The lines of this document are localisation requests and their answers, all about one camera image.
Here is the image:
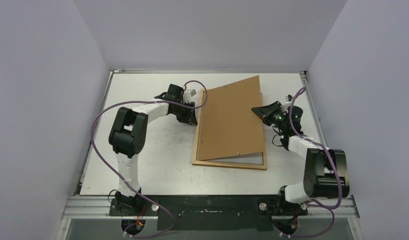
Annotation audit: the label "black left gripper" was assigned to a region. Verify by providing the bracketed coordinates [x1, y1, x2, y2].
[172, 101, 198, 126]

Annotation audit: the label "brown backing board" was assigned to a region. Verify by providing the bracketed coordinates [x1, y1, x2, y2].
[196, 76, 266, 161]

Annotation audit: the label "wooden picture frame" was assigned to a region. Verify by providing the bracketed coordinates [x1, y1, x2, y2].
[192, 98, 267, 170]

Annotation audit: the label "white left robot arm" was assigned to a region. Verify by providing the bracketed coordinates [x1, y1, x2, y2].
[108, 84, 198, 216]

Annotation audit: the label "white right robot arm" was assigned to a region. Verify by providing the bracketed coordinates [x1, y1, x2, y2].
[251, 101, 350, 215]

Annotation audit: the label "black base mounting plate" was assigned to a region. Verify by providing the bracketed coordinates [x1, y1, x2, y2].
[109, 194, 308, 233]

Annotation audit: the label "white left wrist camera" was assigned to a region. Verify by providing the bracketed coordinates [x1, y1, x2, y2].
[182, 89, 197, 103]

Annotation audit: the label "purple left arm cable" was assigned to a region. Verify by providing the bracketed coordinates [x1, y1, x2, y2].
[90, 80, 209, 239]

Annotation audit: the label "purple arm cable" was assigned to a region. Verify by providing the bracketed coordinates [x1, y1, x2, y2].
[90, 80, 209, 239]
[274, 87, 344, 239]

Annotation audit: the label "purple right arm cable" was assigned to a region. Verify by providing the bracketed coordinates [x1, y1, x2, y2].
[274, 87, 344, 239]

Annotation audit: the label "aluminium front rail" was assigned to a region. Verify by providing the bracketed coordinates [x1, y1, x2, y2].
[61, 196, 360, 220]

